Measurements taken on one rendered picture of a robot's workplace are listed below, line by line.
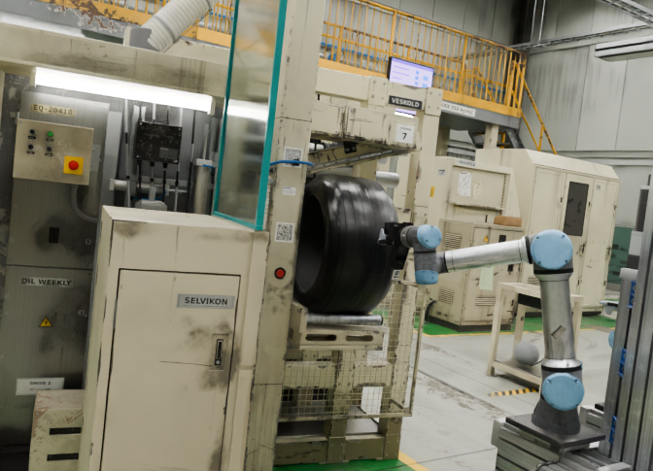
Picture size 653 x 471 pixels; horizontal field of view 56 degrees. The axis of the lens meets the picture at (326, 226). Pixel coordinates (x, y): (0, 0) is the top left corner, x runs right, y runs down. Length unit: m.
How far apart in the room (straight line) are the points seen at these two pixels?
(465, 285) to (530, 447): 5.00
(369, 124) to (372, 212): 0.58
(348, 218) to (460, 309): 4.98
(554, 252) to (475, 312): 5.41
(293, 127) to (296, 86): 0.15
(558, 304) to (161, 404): 1.16
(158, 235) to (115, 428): 0.49
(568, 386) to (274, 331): 1.09
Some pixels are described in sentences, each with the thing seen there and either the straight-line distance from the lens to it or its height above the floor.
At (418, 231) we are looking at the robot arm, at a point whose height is 1.30.
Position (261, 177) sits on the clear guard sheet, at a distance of 1.63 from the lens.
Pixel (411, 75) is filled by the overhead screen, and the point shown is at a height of 2.74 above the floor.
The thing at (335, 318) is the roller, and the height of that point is 0.91.
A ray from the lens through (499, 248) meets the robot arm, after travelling 2.11.
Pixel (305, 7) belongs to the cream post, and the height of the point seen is 2.08.
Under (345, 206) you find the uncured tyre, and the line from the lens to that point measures 2.31.
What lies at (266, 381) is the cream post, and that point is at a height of 0.63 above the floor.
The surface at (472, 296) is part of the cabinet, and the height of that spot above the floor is 0.41.
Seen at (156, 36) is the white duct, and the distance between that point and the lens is 2.59.
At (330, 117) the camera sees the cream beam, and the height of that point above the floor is 1.72.
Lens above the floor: 1.39
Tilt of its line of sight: 3 degrees down
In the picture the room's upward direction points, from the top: 6 degrees clockwise
